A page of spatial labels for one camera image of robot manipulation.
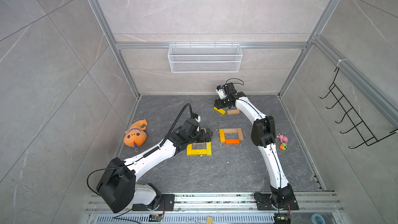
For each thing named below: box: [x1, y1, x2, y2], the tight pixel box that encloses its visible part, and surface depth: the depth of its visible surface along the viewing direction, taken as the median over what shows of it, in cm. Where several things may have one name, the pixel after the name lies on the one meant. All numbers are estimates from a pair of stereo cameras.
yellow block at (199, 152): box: [191, 148, 207, 156], surface depth 90 cm
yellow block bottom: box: [186, 143, 193, 157], surface depth 92 cm
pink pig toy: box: [276, 133, 289, 143], surface depth 97 cm
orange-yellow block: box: [219, 128, 226, 143], surface depth 99 cm
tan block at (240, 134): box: [236, 128, 245, 142], surface depth 99 cm
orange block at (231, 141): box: [225, 138, 240, 145], surface depth 97 cm
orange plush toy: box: [123, 119, 148, 152], surface depth 89 cm
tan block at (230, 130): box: [223, 128, 238, 134], surface depth 100 cm
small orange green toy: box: [279, 142, 288, 151], surface depth 92 cm
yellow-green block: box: [206, 141, 212, 156], surface depth 92 cm
